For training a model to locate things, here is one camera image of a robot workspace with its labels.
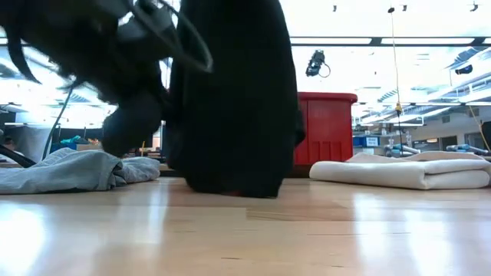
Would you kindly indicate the brown cardboard box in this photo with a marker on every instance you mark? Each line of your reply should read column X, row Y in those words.
column 90, row 145

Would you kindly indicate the black ceiling light rail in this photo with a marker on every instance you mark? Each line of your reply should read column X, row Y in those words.
column 383, row 45

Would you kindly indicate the black ceiling camera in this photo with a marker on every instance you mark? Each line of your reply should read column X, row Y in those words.
column 316, row 63

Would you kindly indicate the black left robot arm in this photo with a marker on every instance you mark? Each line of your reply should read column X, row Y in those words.
column 15, row 155

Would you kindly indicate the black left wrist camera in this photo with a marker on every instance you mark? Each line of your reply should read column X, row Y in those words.
column 145, row 23

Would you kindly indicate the grey t-shirt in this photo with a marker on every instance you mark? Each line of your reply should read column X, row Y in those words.
column 69, row 170

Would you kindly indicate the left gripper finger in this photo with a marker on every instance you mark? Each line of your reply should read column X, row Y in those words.
column 132, row 124

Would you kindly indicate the red plastic laundry bin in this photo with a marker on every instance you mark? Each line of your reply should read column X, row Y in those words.
column 326, row 126

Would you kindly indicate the black garment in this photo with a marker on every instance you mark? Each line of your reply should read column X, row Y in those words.
column 238, row 107

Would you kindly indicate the beige canvas tote bag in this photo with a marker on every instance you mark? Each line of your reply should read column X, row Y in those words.
column 403, row 174

